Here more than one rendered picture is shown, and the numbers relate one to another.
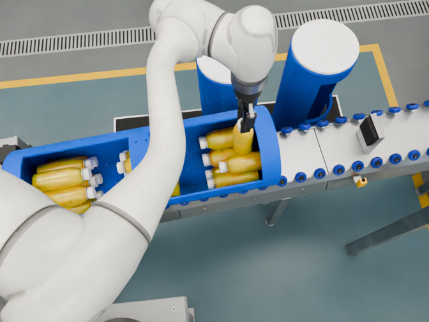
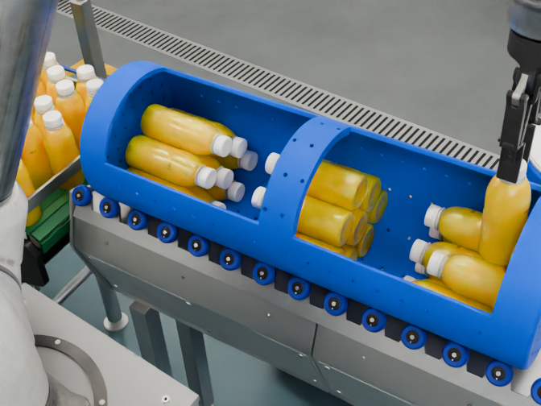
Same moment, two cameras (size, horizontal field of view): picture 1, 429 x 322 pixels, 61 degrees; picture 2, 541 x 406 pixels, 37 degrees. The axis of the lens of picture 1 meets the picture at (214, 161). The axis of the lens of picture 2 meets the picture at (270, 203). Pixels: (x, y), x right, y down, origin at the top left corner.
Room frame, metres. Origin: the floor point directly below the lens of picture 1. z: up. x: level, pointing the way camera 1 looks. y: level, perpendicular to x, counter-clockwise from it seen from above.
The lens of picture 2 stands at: (-0.40, -0.42, 2.06)
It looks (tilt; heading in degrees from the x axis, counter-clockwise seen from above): 42 degrees down; 42
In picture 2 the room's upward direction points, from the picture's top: 4 degrees counter-clockwise
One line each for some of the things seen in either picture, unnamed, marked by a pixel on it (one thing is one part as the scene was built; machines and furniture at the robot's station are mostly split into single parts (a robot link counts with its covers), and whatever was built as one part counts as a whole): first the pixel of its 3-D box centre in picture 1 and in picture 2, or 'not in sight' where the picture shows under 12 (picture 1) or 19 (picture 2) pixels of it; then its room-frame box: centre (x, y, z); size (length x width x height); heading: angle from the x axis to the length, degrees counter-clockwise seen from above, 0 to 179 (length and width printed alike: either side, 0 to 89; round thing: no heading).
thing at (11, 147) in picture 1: (13, 159); not in sight; (0.59, 0.80, 0.95); 0.10 x 0.07 x 0.10; 7
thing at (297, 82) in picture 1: (303, 100); not in sight; (0.97, -0.49, 0.59); 0.28 x 0.28 x 0.88
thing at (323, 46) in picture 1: (325, 45); not in sight; (0.97, -0.49, 1.03); 0.28 x 0.28 x 0.01
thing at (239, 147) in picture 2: (89, 164); (238, 147); (0.49, 0.44, 1.09); 0.04 x 0.02 x 0.04; 7
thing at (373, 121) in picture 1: (368, 135); not in sight; (0.56, -0.59, 1.00); 0.10 x 0.04 x 0.15; 7
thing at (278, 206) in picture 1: (276, 209); not in sight; (0.46, -0.32, 0.31); 0.06 x 0.06 x 0.63; 7
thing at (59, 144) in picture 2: not in sight; (62, 152); (0.35, 0.84, 0.98); 0.07 x 0.07 x 0.17
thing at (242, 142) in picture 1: (242, 137); (505, 213); (0.50, -0.10, 1.20); 0.07 x 0.07 x 0.17
